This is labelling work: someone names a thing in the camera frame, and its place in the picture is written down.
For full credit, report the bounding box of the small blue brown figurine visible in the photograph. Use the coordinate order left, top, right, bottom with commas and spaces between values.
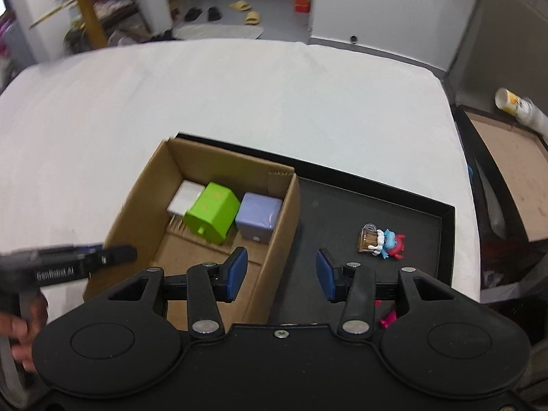
359, 224, 407, 260

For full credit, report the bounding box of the black tray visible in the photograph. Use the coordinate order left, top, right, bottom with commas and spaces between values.
175, 133, 455, 330

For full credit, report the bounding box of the grey leaning board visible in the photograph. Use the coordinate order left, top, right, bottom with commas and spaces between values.
445, 0, 548, 113

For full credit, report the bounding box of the black framed brown board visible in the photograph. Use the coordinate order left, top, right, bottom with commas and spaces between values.
451, 103, 548, 246

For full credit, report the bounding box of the pale floor mat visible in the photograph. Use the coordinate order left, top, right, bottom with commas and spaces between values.
173, 23, 265, 40

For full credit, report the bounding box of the brown cardboard box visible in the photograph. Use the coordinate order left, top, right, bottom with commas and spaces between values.
83, 138, 301, 330

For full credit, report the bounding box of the person's left hand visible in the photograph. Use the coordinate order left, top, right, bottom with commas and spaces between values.
0, 293, 50, 374

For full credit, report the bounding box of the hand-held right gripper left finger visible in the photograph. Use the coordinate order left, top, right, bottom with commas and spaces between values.
105, 246, 250, 336

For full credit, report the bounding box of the green house toy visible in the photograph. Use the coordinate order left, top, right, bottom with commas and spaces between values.
184, 182, 241, 246

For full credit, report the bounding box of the white cube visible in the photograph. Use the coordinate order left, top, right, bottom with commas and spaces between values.
167, 180, 206, 219

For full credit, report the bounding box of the pink doll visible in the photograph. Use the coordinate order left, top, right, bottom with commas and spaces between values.
376, 300, 400, 330

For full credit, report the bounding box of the yellow table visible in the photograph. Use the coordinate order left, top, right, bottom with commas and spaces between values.
29, 0, 142, 50

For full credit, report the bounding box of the lavender cube toy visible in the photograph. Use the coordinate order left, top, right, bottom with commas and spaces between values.
235, 192, 284, 245

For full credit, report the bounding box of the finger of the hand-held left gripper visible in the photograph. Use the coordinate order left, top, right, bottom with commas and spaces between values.
83, 244, 138, 273

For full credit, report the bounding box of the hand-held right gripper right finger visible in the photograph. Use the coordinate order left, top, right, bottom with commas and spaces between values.
315, 247, 459, 337

